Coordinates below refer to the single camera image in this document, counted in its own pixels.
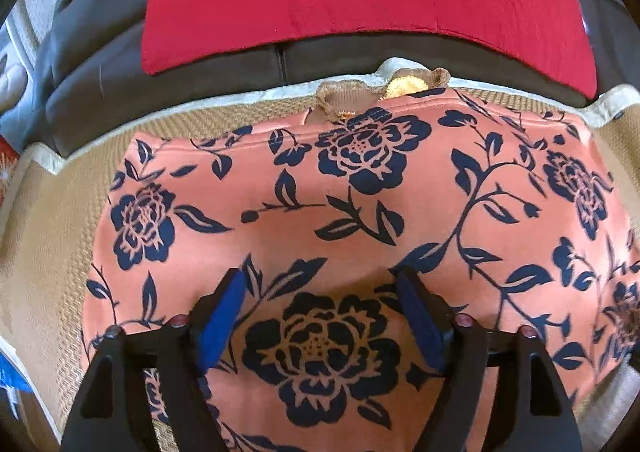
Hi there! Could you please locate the woven bamboo bed mat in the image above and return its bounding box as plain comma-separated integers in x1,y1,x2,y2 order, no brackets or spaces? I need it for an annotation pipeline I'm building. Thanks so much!
1,82,639,423

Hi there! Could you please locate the red gift box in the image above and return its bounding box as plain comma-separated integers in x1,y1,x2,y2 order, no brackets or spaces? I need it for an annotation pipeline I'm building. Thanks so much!
0,137,20,203

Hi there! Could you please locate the brown cloth with yellow patch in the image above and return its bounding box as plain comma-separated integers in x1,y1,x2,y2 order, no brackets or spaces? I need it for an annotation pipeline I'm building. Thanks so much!
305,68,450,125

